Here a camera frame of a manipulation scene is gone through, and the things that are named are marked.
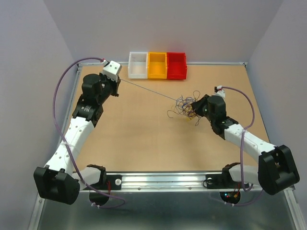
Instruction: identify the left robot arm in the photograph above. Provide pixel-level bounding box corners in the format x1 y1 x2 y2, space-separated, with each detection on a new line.
34 73 120 205

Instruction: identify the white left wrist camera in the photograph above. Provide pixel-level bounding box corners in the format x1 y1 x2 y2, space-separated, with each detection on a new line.
102 60 122 82

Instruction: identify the red plastic bin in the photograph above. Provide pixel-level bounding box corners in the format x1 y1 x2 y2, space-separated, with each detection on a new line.
167 52 187 81

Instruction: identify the blue cable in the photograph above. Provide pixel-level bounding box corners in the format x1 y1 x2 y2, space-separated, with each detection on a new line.
119 79 179 103

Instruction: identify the yellow plastic bin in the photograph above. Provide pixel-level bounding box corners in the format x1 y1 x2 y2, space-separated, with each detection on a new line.
148 52 167 80

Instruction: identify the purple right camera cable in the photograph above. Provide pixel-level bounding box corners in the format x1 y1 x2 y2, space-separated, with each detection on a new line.
220 86 264 207

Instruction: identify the purple cable tangle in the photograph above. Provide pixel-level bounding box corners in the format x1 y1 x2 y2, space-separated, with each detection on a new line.
167 90 204 127

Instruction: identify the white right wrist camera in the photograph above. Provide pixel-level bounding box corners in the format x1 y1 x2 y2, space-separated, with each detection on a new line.
214 85 225 99

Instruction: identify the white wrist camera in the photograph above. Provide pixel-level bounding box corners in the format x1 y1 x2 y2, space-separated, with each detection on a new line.
214 85 225 99
102 60 122 82

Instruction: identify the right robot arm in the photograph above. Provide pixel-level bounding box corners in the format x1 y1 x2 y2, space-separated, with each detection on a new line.
191 95 300 195

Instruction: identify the white plastic bin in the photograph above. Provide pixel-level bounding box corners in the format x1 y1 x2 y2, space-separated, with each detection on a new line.
128 52 148 79

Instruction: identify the aluminium front rail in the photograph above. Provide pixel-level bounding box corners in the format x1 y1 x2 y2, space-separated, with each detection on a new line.
79 170 295 192

